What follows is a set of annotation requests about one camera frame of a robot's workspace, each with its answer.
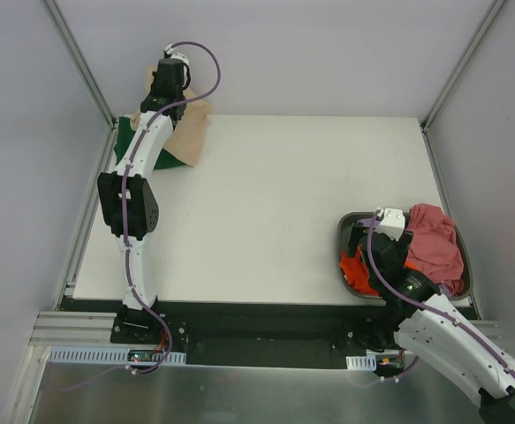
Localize beige t shirt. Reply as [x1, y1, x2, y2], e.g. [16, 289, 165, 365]
[127, 65, 212, 167]

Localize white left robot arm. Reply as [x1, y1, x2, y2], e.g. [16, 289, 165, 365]
[97, 57, 190, 310]

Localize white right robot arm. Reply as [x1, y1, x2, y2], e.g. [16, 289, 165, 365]
[337, 210, 515, 423]

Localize orange t shirt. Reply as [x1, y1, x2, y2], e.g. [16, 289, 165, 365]
[339, 247, 379, 296]

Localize pink t shirt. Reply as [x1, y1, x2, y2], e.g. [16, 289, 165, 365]
[406, 203, 464, 297]

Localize grey plastic bin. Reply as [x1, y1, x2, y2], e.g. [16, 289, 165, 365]
[337, 211, 474, 304]

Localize folded green t shirt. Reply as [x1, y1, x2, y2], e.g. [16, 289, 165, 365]
[114, 117, 186, 170]

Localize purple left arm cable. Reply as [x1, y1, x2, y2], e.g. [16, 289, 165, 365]
[57, 41, 222, 392]

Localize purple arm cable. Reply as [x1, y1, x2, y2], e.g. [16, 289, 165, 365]
[57, 41, 222, 392]
[349, 208, 515, 407]

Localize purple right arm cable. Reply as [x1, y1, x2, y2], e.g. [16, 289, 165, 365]
[349, 208, 515, 407]

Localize left aluminium corner post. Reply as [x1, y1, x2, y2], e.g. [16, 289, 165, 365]
[41, 0, 117, 129]

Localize aluminium corner post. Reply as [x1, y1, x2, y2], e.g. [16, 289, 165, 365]
[41, 0, 117, 129]
[420, 0, 510, 133]

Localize right aluminium corner post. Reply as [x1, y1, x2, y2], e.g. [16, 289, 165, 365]
[420, 0, 510, 133]

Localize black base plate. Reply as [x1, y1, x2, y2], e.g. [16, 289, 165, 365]
[61, 299, 414, 369]

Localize aluminium frame rail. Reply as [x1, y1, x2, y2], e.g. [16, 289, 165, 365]
[30, 308, 508, 357]

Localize white slotted cable duct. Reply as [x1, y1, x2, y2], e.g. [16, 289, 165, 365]
[49, 347, 186, 367]

